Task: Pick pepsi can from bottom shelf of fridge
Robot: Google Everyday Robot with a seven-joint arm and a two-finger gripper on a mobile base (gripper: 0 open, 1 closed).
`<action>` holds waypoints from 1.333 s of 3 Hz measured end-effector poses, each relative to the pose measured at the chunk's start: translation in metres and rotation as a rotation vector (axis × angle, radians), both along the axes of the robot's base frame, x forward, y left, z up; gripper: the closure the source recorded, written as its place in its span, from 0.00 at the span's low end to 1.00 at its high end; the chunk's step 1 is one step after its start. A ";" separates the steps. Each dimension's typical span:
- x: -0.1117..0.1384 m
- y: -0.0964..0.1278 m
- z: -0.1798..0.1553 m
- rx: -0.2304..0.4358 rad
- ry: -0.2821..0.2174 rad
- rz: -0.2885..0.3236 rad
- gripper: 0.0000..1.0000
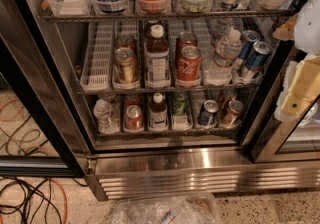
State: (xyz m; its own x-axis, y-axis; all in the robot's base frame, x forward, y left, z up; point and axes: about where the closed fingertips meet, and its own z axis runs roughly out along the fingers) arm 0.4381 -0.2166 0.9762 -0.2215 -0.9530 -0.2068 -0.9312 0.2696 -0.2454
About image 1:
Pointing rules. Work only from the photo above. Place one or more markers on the water bottle middle front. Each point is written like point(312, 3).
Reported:
point(226, 52)

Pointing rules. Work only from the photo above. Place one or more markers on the green can bottom shelf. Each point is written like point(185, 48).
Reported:
point(180, 99)

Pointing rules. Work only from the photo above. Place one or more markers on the blue pepsi can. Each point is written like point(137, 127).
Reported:
point(208, 113)

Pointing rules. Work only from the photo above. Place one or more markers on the empty white tray middle shelf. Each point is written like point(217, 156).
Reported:
point(96, 71)

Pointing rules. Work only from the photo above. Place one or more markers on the red can bottom rear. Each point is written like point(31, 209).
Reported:
point(134, 99)

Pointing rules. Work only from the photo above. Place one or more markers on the tea bottle middle front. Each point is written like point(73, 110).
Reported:
point(157, 53)

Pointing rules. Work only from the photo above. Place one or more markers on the blue red bull can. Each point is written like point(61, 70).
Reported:
point(248, 38)
point(256, 60)

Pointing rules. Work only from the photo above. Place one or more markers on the gold can middle front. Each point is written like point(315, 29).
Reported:
point(125, 65)

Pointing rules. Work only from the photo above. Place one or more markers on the water bottle middle rear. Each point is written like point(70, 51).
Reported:
point(221, 28)

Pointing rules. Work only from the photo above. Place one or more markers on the coca cola can middle front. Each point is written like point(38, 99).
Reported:
point(188, 63)

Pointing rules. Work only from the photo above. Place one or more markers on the gold can bottom front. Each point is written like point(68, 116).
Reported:
point(231, 113)

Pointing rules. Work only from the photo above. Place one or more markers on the clear plastic bin of bottles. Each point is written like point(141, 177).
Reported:
point(193, 208)

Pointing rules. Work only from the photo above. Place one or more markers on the gold can middle rear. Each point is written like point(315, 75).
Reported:
point(126, 41)

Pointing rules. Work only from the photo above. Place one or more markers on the red can bottom front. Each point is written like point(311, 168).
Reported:
point(133, 117)

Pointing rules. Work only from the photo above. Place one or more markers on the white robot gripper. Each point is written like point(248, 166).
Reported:
point(309, 24)

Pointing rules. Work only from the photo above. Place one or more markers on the blue red bull can front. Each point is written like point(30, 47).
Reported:
point(256, 60)

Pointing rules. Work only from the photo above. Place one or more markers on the blue red bull can rear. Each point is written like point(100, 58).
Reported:
point(248, 38)

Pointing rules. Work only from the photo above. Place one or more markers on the tea bottle bottom shelf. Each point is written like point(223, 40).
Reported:
point(158, 112)

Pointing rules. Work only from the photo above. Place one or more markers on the water bottle bottom shelf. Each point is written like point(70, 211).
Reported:
point(106, 120)

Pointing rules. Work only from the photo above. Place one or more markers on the gold can bottom rear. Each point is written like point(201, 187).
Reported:
point(226, 95)

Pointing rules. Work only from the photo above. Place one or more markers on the open fridge glass door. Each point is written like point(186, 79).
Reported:
point(40, 61)

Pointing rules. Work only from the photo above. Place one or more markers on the coca cola can middle rear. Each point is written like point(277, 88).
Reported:
point(185, 38)

